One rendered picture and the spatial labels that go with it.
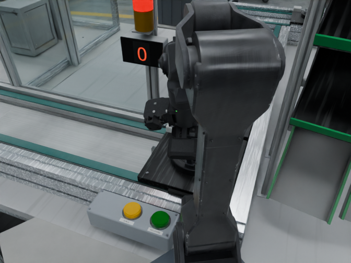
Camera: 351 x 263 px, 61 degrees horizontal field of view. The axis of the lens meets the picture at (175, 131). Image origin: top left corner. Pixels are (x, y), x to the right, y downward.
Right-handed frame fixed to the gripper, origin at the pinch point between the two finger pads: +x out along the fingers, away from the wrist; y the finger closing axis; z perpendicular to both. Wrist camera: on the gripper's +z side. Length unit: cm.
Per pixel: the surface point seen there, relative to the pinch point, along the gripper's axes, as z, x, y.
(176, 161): 3.2, 12.4, 2.1
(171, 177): 4.2, 12.9, 6.3
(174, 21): 28, 113, -176
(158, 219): 5.4, 8.1, 18.5
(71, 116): 43, 26, -20
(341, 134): -28.2, -10.8, 6.1
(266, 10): -38, 68, -131
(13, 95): 68, 25, -28
